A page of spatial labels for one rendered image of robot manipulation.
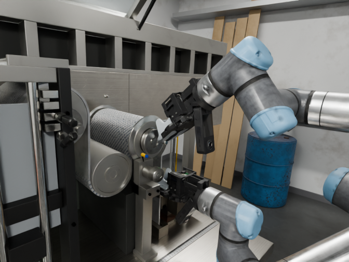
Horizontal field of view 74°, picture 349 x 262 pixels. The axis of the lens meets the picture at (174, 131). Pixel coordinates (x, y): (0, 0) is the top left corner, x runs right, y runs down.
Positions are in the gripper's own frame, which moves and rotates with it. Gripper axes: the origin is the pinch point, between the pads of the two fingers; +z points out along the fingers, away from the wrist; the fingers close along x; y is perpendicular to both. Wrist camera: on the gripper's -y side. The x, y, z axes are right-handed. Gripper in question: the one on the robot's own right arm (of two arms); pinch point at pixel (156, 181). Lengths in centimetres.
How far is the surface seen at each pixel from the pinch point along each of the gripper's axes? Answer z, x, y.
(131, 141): -3.2, 12.7, 16.8
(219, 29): 144, -238, 102
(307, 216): -4, -223, -109
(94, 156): 0.6, 21.4, 13.5
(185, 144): 49, -71, -12
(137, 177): -5.3, 12.0, 7.0
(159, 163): -1.5, 0.3, 7.0
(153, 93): 30.0, -23.5, 26.4
